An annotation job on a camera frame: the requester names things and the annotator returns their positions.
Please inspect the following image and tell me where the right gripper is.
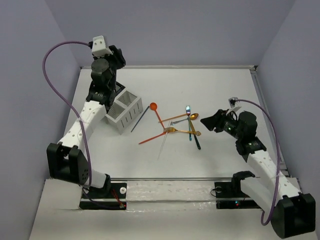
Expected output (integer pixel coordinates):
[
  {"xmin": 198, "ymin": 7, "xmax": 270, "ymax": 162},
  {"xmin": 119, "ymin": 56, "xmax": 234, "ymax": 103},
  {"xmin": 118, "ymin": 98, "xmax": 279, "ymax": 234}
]
[{"xmin": 199, "ymin": 108, "xmax": 243, "ymax": 140}]

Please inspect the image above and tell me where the gold metal fork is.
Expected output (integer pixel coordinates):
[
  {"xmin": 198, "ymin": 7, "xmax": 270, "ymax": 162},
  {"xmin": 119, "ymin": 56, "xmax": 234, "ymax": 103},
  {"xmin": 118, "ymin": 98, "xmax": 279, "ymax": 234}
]
[{"xmin": 163, "ymin": 127, "xmax": 193, "ymax": 134}]

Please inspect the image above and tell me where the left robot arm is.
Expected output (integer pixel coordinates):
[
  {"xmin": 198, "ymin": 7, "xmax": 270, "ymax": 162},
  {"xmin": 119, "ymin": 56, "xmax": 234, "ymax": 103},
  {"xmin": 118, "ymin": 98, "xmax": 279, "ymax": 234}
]
[{"xmin": 46, "ymin": 45, "xmax": 126, "ymax": 198}]

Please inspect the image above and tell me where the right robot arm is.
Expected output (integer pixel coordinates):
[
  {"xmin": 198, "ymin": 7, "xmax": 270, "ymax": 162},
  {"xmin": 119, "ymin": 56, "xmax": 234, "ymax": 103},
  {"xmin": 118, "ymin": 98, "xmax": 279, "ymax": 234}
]
[{"xmin": 200, "ymin": 109, "xmax": 316, "ymax": 239}]

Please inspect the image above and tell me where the black utensil caddy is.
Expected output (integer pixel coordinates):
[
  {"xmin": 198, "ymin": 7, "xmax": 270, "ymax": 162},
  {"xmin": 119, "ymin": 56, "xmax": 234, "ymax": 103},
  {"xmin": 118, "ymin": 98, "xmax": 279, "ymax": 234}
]
[{"xmin": 115, "ymin": 81, "xmax": 126, "ymax": 95}]

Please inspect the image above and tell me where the iridescent metal fork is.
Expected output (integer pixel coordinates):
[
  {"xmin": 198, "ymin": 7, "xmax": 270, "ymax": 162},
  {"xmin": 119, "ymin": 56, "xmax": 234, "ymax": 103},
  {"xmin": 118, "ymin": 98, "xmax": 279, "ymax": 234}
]
[{"xmin": 185, "ymin": 105, "xmax": 192, "ymax": 142}]

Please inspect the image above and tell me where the small silver utensil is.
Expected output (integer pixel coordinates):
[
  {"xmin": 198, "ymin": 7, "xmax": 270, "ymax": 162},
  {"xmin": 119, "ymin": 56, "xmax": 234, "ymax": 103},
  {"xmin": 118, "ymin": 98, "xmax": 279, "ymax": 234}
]
[{"xmin": 170, "ymin": 118, "xmax": 188, "ymax": 126}]

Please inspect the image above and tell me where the white utensil caddy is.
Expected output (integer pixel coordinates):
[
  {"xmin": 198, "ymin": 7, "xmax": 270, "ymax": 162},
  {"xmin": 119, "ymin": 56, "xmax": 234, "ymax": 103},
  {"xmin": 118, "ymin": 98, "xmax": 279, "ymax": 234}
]
[{"xmin": 105, "ymin": 88, "xmax": 144, "ymax": 135}]

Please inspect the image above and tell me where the orange plastic knife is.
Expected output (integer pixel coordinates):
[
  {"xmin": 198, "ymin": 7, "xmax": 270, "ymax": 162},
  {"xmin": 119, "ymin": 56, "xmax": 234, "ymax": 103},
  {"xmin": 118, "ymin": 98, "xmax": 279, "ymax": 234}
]
[{"xmin": 138, "ymin": 132, "xmax": 166, "ymax": 145}]

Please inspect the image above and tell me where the dark blue chopstick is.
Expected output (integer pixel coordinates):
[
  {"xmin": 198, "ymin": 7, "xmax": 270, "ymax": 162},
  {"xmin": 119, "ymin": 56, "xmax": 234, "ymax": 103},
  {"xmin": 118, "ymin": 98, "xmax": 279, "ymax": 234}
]
[{"xmin": 130, "ymin": 105, "xmax": 150, "ymax": 133}]

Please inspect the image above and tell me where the orange plastic spoon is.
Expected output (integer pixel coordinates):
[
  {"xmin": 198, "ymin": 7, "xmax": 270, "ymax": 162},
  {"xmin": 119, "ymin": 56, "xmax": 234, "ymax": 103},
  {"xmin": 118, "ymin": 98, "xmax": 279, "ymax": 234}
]
[{"xmin": 149, "ymin": 102, "xmax": 165, "ymax": 129}]

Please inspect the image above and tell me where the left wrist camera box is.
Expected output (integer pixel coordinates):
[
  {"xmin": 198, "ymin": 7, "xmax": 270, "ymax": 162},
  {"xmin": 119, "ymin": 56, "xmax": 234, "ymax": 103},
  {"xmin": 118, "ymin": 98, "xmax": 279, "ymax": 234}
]
[{"xmin": 91, "ymin": 35, "xmax": 113, "ymax": 58}]

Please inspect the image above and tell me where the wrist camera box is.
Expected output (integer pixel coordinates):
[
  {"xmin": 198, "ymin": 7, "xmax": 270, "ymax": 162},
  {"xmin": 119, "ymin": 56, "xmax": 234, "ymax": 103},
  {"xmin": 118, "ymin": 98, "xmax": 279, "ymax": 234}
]
[
  {"xmin": 91, "ymin": 35, "xmax": 113, "ymax": 58},
  {"xmin": 227, "ymin": 97, "xmax": 241, "ymax": 114}
]

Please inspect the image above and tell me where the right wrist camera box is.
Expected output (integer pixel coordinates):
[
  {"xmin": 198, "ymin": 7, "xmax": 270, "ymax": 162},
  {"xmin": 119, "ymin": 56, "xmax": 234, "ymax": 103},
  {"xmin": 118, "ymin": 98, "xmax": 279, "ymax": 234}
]
[{"xmin": 227, "ymin": 97, "xmax": 241, "ymax": 114}]

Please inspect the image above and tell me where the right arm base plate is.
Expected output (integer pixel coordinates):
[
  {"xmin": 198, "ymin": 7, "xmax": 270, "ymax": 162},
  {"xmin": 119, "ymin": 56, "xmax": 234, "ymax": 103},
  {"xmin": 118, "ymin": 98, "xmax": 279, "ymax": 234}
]
[{"xmin": 211, "ymin": 181, "xmax": 260, "ymax": 210}]

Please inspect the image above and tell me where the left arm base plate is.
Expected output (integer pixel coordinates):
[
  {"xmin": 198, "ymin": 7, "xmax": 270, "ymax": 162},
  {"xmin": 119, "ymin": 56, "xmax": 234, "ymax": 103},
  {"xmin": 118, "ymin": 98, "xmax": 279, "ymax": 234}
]
[{"xmin": 79, "ymin": 181, "xmax": 127, "ymax": 211}]

